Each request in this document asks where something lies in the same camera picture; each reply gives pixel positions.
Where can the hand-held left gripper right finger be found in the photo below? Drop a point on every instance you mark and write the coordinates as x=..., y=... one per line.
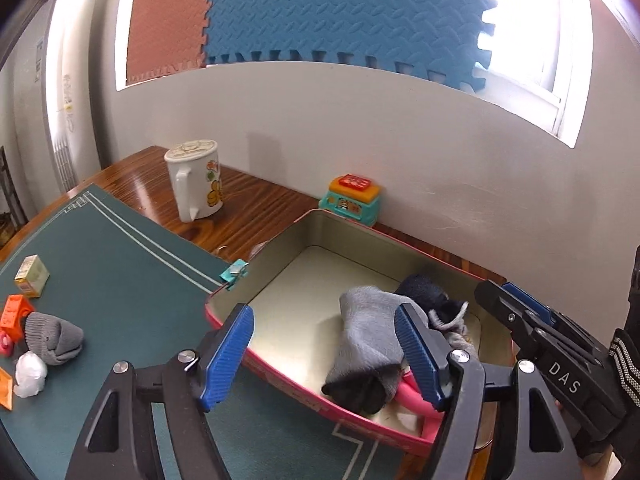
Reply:
x=417, y=357

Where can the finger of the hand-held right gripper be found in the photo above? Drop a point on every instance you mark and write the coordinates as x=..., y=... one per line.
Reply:
x=527, y=302
x=505, y=307

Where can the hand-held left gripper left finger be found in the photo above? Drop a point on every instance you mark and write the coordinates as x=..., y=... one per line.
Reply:
x=227, y=355

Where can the grey sock with dark toe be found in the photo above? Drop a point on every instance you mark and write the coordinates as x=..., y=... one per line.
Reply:
x=362, y=335

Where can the pink metal tin container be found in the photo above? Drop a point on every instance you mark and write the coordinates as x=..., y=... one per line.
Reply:
x=300, y=285

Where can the pink plastic item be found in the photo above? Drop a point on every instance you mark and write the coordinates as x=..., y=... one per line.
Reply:
x=412, y=400

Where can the navy sock with grey cuff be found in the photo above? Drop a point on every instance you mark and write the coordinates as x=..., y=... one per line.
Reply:
x=425, y=290

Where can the blue binder clip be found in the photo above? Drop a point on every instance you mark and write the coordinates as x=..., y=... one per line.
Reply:
x=232, y=272

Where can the green desk mat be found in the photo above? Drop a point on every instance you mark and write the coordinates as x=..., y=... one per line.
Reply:
x=125, y=285

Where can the teal orange toy block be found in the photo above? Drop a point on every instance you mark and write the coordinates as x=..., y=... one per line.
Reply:
x=350, y=200

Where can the plain grey sock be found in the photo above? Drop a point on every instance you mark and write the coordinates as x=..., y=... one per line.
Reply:
x=52, y=340

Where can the white cartoon print mug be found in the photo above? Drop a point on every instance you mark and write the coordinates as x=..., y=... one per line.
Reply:
x=195, y=180

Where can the white crumpled plastic ball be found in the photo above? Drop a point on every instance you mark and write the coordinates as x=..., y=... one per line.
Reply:
x=30, y=375

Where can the small yellow box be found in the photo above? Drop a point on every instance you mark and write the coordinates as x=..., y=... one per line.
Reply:
x=32, y=275

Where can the small pink toy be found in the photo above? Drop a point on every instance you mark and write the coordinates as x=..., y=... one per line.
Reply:
x=5, y=344

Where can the flat orange packet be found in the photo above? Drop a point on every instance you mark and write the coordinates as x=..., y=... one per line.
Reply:
x=5, y=390

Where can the window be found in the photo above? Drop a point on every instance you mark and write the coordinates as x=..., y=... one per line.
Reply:
x=530, y=35

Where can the black metal rack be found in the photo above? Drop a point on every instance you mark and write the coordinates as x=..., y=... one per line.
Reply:
x=11, y=195

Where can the white standing air conditioner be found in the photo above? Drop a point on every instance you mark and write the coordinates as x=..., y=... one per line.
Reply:
x=67, y=90

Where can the blue foam mat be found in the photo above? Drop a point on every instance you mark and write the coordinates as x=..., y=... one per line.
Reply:
x=345, y=10

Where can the brown foam mat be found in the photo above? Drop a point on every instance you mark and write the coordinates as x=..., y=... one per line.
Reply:
x=167, y=20

